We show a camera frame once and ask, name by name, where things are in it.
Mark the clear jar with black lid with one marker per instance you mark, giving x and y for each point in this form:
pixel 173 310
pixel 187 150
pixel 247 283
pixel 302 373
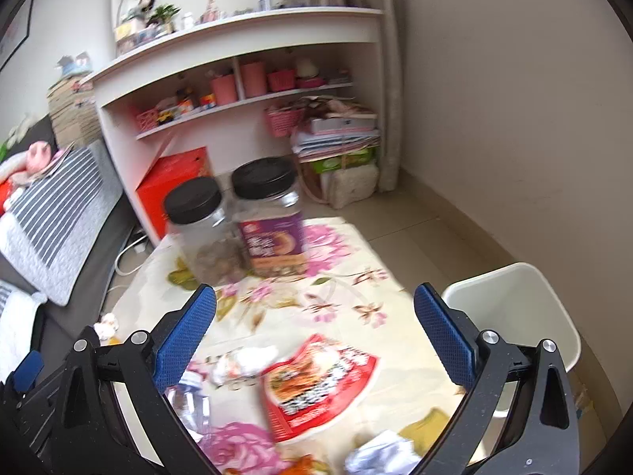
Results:
pixel 207 247

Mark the small pink basket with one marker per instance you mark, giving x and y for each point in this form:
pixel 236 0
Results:
pixel 282 81

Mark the doll figurine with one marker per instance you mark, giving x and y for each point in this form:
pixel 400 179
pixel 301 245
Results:
pixel 146 7

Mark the pink plush toy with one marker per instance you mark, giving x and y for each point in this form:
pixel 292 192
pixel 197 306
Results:
pixel 37 156

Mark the floral tablecloth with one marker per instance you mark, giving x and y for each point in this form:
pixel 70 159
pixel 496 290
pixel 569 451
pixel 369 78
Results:
pixel 346 257

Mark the white shelf unit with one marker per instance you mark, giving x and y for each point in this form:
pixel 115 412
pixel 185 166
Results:
pixel 296 24

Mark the white plastic trash bin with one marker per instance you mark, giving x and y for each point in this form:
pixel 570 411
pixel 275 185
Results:
pixel 519 307

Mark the stack of books and papers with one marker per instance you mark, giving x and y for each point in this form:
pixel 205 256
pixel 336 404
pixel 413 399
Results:
pixel 336 133

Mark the crumpled white paper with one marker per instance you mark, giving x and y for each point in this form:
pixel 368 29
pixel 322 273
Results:
pixel 381 455

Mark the pink cylinder container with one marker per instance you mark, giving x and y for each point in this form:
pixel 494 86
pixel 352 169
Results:
pixel 224 91
pixel 254 79

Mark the small crumpled white tissue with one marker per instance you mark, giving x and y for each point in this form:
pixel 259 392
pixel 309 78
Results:
pixel 106 327

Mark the pink shelf basket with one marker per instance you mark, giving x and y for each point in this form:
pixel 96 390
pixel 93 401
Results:
pixel 147 119

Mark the dark grey sofa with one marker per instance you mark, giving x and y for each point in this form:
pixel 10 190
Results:
pixel 94 277

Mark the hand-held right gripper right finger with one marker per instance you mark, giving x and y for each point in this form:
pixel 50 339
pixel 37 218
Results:
pixel 445 336

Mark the stack of cardboard boxes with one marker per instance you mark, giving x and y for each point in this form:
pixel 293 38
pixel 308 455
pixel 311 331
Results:
pixel 74 114

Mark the pink hanging basket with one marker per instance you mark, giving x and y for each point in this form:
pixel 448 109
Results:
pixel 284 121

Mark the orange peel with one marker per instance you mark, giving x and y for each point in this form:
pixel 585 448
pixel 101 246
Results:
pixel 306 467

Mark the red snack packet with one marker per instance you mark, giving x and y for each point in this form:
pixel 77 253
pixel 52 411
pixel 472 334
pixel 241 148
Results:
pixel 316 386

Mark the crumpled tissue with orange print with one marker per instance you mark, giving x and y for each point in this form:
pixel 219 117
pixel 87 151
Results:
pixel 247 361

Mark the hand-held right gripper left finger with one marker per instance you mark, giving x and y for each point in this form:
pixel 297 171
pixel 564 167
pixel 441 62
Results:
pixel 184 339

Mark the red cardboard box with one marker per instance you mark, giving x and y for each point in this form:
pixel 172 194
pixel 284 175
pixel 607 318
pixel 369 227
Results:
pixel 168 188

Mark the grey striped cushion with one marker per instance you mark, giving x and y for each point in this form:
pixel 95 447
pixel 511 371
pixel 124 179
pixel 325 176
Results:
pixel 54 217

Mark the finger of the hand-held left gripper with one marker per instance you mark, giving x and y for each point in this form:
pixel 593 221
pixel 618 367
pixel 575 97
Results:
pixel 28 373

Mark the purple-labelled nut jar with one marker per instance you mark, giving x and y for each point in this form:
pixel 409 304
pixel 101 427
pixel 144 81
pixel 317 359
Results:
pixel 269 237

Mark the crushed clear plastic bottle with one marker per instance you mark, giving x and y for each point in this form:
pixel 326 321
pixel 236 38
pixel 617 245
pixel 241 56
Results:
pixel 190 405

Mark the wall picture frame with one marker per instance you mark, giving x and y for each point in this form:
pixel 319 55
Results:
pixel 15 29

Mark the small potted plant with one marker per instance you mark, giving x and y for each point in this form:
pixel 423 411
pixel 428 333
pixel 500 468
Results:
pixel 165 15

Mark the white quilted towel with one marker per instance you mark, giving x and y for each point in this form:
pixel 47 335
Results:
pixel 15 316

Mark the green tissue box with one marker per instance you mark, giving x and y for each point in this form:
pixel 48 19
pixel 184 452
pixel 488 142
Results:
pixel 346 161

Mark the white woven bag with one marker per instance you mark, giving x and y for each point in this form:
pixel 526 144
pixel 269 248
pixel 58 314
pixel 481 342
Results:
pixel 353 185

